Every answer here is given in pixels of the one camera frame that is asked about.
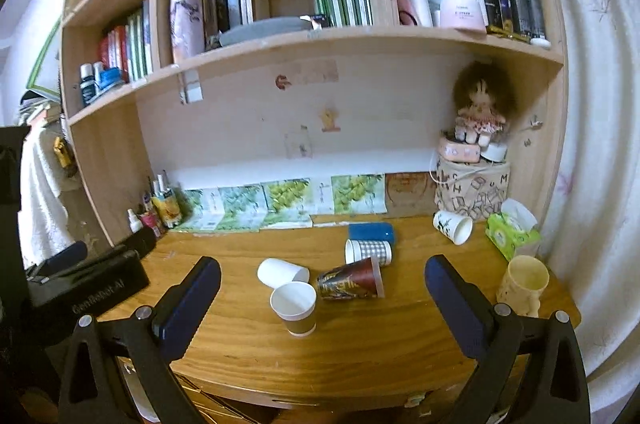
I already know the brown paper coffee cup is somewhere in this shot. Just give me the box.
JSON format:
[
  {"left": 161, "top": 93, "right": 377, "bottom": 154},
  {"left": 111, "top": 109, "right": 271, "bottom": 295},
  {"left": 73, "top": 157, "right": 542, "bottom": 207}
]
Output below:
[{"left": 269, "top": 281, "right": 317, "bottom": 337}]

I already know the white panda print cup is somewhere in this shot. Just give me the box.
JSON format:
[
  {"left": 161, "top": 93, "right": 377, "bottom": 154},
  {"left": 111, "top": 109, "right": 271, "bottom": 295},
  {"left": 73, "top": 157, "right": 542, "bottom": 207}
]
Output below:
[{"left": 433, "top": 210, "right": 473, "bottom": 245}]

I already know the white plastic cup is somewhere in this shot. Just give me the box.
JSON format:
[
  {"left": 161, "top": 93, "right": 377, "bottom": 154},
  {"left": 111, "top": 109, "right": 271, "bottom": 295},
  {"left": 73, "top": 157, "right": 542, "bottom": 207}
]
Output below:
[{"left": 257, "top": 258, "right": 310, "bottom": 289}]

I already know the red patterned paper cup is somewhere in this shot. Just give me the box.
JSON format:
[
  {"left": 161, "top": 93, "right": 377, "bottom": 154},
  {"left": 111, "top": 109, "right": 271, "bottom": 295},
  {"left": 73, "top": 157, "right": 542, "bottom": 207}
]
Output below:
[{"left": 317, "top": 257, "right": 385, "bottom": 300}]

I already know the grey checked paper cup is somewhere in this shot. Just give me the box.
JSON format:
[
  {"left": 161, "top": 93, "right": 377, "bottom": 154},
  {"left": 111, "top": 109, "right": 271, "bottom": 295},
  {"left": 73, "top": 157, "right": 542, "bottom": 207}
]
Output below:
[{"left": 345, "top": 240, "right": 393, "bottom": 267}]

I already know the blue plastic cup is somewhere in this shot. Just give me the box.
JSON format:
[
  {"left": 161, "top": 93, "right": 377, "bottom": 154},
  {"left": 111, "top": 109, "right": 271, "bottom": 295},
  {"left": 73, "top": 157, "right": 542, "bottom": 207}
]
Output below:
[{"left": 347, "top": 221, "right": 396, "bottom": 245}]

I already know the cream ceramic mug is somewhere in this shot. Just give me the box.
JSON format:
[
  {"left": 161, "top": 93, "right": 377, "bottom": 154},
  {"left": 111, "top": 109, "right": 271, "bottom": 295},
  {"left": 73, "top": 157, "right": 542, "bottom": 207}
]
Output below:
[{"left": 496, "top": 256, "right": 550, "bottom": 318}]

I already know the green tissue pack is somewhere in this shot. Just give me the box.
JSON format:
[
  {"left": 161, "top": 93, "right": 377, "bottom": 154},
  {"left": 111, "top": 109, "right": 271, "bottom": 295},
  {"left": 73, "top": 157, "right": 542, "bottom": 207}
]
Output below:
[{"left": 485, "top": 199, "right": 541, "bottom": 261}]

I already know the white small bottle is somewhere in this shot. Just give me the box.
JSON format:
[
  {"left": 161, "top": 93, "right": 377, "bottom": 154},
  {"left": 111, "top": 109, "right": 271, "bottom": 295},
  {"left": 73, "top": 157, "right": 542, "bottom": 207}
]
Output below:
[{"left": 127, "top": 208, "right": 143, "bottom": 233}]

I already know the pink red box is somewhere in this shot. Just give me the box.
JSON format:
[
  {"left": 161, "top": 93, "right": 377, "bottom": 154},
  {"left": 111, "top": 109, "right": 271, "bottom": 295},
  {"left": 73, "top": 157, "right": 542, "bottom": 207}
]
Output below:
[{"left": 139, "top": 211, "right": 165, "bottom": 239}]

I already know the yellow juice carton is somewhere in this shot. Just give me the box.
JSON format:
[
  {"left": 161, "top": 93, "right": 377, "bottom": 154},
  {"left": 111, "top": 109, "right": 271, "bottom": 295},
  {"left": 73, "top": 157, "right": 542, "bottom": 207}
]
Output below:
[{"left": 152, "top": 189, "right": 182, "bottom": 229}]

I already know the white curtain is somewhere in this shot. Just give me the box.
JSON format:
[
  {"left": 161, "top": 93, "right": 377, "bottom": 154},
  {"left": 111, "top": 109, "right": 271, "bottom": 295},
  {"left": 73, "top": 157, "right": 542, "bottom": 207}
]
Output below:
[{"left": 541, "top": 0, "right": 639, "bottom": 423}]

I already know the letter print fabric bag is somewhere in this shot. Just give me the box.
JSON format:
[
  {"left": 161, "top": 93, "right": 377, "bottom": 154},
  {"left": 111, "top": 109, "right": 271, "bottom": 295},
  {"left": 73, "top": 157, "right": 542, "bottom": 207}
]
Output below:
[{"left": 431, "top": 158, "right": 511, "bottom": 221}]

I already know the brown cardboard sheet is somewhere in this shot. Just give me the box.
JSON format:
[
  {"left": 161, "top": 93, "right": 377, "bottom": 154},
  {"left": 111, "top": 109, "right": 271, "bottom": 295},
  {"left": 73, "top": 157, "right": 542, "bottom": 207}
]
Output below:
[{"left": 385, "top": 173, "right": 436, "bottom": 217}]

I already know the grape picture poster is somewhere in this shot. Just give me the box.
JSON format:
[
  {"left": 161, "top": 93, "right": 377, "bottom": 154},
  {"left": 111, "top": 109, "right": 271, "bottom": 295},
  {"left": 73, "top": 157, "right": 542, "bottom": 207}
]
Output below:
[{"left": 177, "top": 175, "right": 387, "bottom": 233}]

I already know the curly haired rag doll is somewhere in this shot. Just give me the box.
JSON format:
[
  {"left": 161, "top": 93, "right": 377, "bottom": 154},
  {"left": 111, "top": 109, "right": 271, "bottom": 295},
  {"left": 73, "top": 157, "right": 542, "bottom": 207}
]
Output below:
[{"left": 452, "top": 62, "right": 516, "bottom": 147}]

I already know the wooden bookshelf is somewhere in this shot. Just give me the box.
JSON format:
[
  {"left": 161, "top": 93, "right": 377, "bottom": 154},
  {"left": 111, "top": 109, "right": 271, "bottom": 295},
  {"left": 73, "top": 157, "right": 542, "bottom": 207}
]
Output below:
[{"left": 61, "top": 0, "right": 567, "bottom": 242}]

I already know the pink floral cylinder tube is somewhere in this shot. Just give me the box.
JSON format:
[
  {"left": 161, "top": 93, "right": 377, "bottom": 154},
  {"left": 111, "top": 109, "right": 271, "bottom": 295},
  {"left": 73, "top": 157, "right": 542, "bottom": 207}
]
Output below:
[{"left": 169, "top": 0, "right": 205, "bottom": 64}]

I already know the pink cream jar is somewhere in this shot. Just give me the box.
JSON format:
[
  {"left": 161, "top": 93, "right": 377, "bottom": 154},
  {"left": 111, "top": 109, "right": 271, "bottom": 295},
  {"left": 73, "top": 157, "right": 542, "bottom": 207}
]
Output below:
[{"left": 439, "top": 0, "right": 486, "bottom": 34}]

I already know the grey pencil case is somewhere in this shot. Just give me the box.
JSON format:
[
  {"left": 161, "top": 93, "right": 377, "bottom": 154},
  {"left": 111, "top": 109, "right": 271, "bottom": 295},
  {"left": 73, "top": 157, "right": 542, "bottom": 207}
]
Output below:
[{"left": 217, "top": 16, "right": 314, "bottom": 48}]

